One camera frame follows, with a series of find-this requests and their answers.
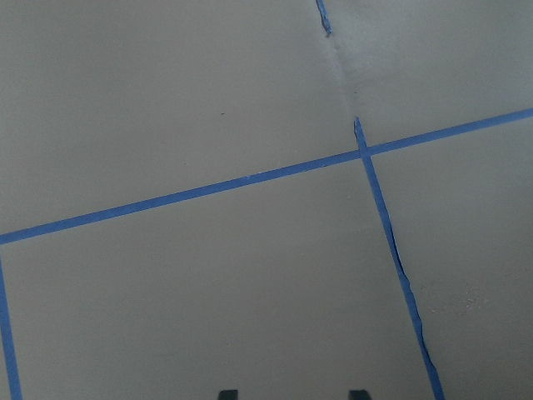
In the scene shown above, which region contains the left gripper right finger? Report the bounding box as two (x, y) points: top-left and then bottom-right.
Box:
(348, 389), (370, 400)

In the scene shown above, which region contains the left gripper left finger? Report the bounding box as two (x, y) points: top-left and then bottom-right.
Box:
(218, 389), (237, 400)

